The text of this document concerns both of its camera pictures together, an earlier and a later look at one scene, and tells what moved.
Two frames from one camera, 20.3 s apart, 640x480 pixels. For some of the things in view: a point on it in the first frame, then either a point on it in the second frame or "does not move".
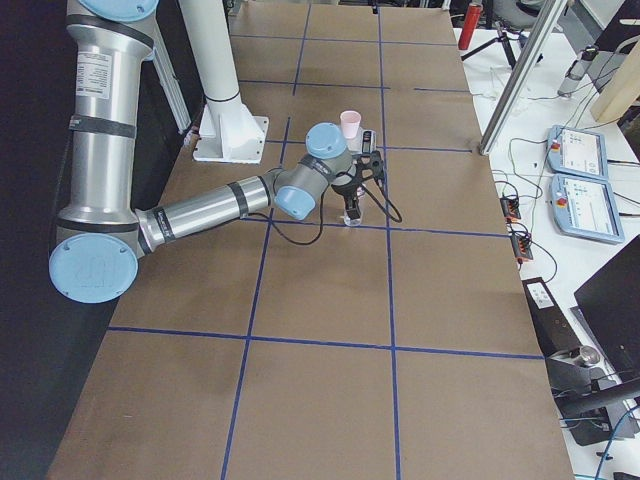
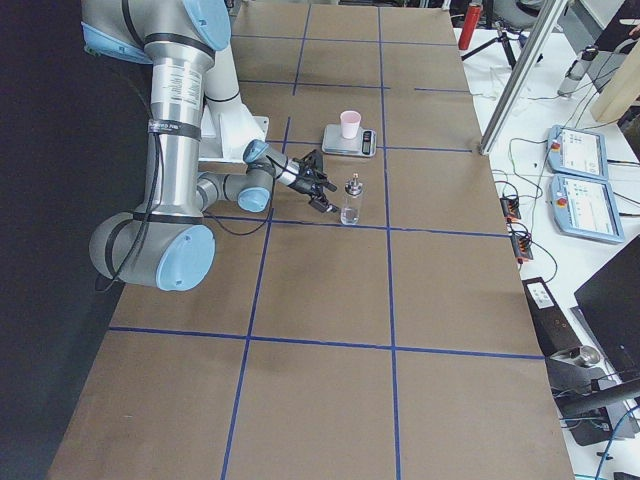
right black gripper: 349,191 to 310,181
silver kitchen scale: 365,142 does not move
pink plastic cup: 350,123 does not move
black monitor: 610,304 does not move
